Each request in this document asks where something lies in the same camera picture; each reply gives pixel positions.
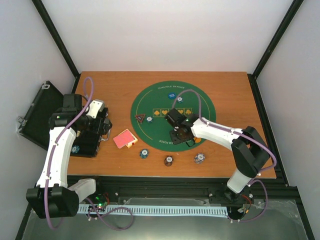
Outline black right frame post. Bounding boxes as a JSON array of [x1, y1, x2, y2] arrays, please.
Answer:
[[251, 0, 305, 77]]

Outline blue 10 chip stack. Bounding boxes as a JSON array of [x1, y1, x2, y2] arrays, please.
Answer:
[[194, 153, 205, 164]]

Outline black frame post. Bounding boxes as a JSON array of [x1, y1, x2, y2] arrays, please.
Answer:
[[32, 0, 80, 79], [251, 0, 305, 77]]

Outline red playing card deck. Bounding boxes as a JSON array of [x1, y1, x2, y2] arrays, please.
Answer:
[[113, 129, 134, 149]]

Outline black left frame post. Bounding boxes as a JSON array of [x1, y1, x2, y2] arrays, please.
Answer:
[[32, 0, 80, 79]]

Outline orange big blind button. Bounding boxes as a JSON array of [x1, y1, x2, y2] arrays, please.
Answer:
[[193, 137, 202, 144]]

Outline black poker chip case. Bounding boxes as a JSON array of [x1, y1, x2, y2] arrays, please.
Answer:
[[18, 81, 109, 158]]

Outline yellow card box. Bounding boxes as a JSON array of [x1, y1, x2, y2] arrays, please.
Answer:
[[124, 129, 138, 149]]

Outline black triangular all-in marker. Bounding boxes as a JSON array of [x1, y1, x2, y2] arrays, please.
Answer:
[[134, 113, 146, 124]]

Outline brown 100 chip stack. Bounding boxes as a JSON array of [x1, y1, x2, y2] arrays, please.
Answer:
[[164, 155, 174, 167]]

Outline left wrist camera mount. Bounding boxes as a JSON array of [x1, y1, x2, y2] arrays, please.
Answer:
[[86, 99, 105, 119]]

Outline teal 50 chip stack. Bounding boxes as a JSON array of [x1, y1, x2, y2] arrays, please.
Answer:
[[139, 148, 149, 159]]

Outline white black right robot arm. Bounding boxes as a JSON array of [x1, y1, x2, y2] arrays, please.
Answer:
[[164, 108, 272, 196]]

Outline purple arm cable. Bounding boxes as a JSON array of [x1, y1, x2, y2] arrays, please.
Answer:
[[172, 88, 278, 223], [43, 76, 95, 230]]

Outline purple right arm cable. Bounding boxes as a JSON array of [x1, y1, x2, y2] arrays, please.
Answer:
[[172, 88, 278, 223]]

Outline round green poker mat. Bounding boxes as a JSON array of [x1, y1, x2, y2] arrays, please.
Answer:
[[130, 80, 217, 152]]

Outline light blue cable duct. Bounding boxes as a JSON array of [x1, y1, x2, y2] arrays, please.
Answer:
[[77, 204, 228, 218]]

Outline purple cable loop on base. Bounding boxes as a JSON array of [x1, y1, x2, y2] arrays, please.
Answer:
[[83, 196, 134, 230]]

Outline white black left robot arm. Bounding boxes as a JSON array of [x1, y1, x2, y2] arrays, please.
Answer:
[[26, 94, 112, 219]]

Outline blue small blind button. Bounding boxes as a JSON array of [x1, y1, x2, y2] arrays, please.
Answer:
[[167, 92, 177, 100]]

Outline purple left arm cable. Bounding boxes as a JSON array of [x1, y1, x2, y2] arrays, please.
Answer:
[[43, 76, 95, 230]]

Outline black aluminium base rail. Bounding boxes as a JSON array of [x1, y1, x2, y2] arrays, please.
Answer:
[[94, 176, 302, 207]]

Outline chips inside case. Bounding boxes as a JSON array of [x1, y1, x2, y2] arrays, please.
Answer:
[[71, 145, 80, 154]]

